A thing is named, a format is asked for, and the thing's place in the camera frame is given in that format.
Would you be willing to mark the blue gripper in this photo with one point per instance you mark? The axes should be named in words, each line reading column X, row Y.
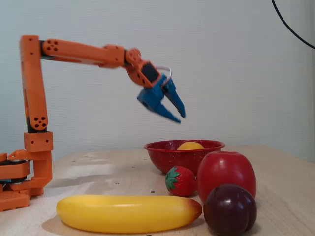
column 154, row 96

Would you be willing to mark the yellow-orange toy peach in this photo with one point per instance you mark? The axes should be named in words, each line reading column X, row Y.
column 190, row 146

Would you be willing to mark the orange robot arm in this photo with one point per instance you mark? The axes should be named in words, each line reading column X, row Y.
column 33, row 86

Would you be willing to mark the orange robot base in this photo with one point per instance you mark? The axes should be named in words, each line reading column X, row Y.
column 40, row 167

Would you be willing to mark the red speckled bowl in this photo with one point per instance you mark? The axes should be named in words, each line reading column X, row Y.
column 172, row 158

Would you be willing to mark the red toy strawberry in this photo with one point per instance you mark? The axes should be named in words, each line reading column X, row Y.
column 182, row 182

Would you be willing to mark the red toy apple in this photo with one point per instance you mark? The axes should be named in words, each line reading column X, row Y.
column 225, row 169

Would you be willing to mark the yellow toy banana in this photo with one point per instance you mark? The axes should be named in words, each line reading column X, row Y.
column 123, row 214

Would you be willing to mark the dark purple toy plum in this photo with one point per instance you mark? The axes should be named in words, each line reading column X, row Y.
column 230, row 210

